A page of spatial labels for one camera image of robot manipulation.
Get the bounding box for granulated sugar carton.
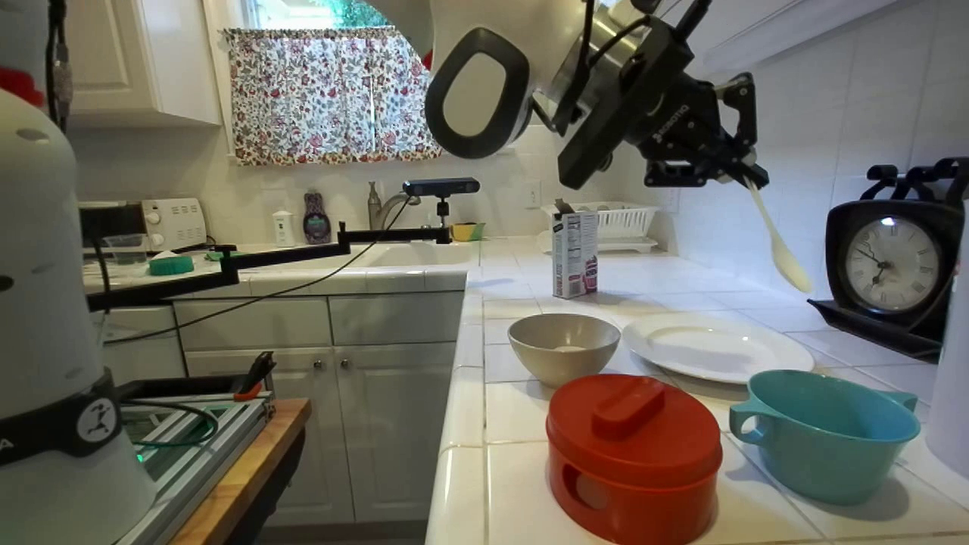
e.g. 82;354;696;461
552;207;601;299

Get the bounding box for floral window curtain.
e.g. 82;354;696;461
221;24;449;170

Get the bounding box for metal sink faucet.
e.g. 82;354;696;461
362;178;408;233

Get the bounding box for blue bowl with handle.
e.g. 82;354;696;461
725;365;923;507

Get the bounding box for black stereo camera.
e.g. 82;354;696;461
399;175;482;201

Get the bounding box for dark soap bottle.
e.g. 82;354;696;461
301;186;333;246

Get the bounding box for yellow green sponge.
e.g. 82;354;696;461
449;217;487;246

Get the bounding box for wooden table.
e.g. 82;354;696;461
164;393;314;545

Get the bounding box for white dish rack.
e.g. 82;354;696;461
549;195;663;254

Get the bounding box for black table clock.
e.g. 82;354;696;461
805;153;969;361

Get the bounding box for cream wall cabinet by window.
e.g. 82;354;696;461
63;0;223;131

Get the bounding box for black camera cable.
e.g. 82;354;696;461
100;192;418;350

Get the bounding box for white kitchen appliance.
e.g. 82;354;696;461
77;192;208;254

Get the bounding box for white round plate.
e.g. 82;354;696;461
622;313;818;386

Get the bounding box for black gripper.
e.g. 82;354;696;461
640;68;773;192

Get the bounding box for red lidded pot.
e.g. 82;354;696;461
541;371;725;545

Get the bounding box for grey bowl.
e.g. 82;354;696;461
504;309;623;386

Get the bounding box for cream wall cabinet over counter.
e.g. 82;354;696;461
583;0;901;79

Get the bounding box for metal control box with green panel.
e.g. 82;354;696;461
114;376;275;545

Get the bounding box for red handled pliers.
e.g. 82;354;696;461
229;347;278;403

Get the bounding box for green round lid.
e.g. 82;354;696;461
144;250;196;277

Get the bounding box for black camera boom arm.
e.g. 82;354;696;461
84;195;454;313

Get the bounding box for cream base cabinets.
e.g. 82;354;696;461
95;288;468;528

